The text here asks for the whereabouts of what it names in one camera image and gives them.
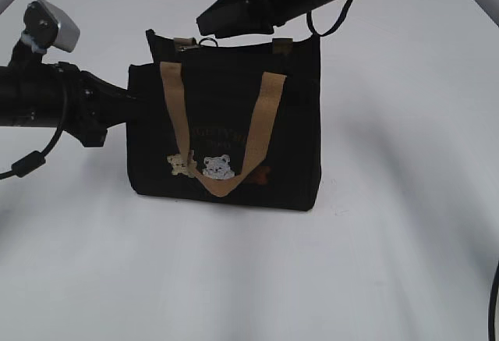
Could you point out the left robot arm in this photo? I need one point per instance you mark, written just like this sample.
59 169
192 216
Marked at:
34 94

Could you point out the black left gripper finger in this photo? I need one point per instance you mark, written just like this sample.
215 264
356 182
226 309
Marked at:
111 105

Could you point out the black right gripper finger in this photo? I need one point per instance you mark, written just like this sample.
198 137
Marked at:
226 18

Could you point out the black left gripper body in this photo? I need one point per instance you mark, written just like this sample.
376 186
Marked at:
84 106

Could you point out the black canvas tote bag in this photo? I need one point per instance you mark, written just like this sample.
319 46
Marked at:
222 87

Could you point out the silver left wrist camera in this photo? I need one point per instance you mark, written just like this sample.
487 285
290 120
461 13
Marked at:
46 25

